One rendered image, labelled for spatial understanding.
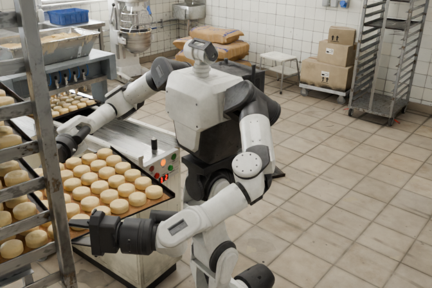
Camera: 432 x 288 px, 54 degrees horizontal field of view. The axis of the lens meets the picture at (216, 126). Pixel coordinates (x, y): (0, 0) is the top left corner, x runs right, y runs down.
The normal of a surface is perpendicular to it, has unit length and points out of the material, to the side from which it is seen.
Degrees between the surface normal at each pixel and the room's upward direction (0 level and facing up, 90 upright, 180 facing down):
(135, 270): 90
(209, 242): 90
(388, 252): 0
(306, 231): 0
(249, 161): 27
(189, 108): 91
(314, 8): 90
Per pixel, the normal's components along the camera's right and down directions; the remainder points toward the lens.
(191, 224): -0.02, -0.49
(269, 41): -0.66, 0.29
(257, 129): -0.16, -0.65
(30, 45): 0.65, 0.31
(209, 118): -0.07, 0.32
